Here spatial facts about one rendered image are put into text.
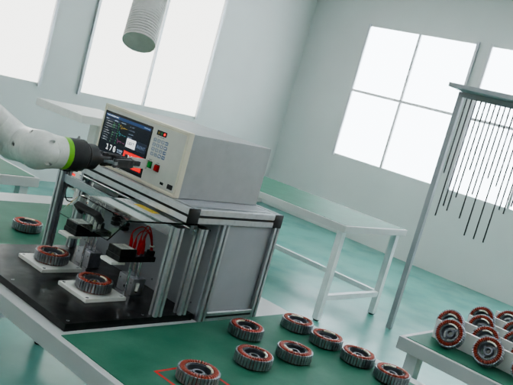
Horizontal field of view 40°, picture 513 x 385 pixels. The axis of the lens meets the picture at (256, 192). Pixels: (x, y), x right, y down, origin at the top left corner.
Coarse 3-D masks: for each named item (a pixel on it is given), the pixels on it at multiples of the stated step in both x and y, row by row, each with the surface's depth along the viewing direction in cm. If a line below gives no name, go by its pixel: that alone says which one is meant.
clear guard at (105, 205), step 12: (72, 204) 203; (96, 204) 200; (108, 204) 204; (120, 204) 208; (132, 204) 213; (144, 204) 218; (72, 216) 199; (84, 216) 197; (108, 216) 194; (120, 216) 193; (132, 216) 196; (144, 216) 201; (156, 216) 205; (168, 216) 210; (96, 228) 192; (108, 228) 190; (120, 228) 189
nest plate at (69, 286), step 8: (64, 280) 215; (72, 280) 217; (64, 288) 212; (72, 288) 210; (80, 296) 206; (88, 296) 207; (96, 296) 209; (104, 296) 211; (112, 296) 213; (120, 296) 215
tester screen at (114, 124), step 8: (112, 120) 235; (120, 120) 233; (128, 120) 230; (104, 128) 238; (112, 128) 235; (120, 128) 232; (128, 128) 229; (136, 128) 227; (144, 128) 224; (104, 136) 238; (112, 136) 235; (120, 136) 232; (128, 136) 229; (136, 136) 227; (144, 136) 224; (104, 144) 237; (112, 144) 234; (120, 144) 232; (120, 152) 231; (136, 152) 226
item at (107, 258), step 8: (112, 248) 217; (120, 248) 215; (128, 248) 218; (104, 256) 217; (112, 256) 217; (120, 256) 215; (128, 256) 217; (136, 256) 220; (144, 256) 223; (112, 264) 214; (120, 264) 216; (136, 264) 224
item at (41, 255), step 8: (40, 248) 228; (48, 248) 232; (56, 248) 234; (40, 256) 225; (48, 256) 224; (56, 256) 225; (64, 256) 228; (48, 264) 225; (56, 264) 226; (64, 264) 228
